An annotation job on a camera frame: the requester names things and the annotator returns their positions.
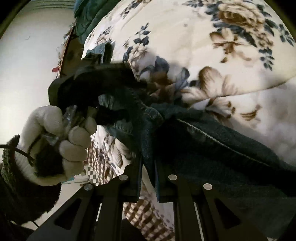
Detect floral cream fleece blanket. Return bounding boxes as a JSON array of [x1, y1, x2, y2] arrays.
[[81, 0, 296, 241]]

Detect black cable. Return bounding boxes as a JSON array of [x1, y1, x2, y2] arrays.
[[0, 143, 35, 163]]

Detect dark furry sleeve forearm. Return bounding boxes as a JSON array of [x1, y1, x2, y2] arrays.
[[1, 149, 61, 232]]

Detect teal green cloth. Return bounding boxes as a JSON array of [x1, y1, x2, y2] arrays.
[[74, 0, 120, 44]]

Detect white gloved left hand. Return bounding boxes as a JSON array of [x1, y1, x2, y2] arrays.
[[15, 105, 97, 186]]

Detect dark blue denim jeans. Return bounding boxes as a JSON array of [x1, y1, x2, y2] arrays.
[[97, 93, 296, 239]]

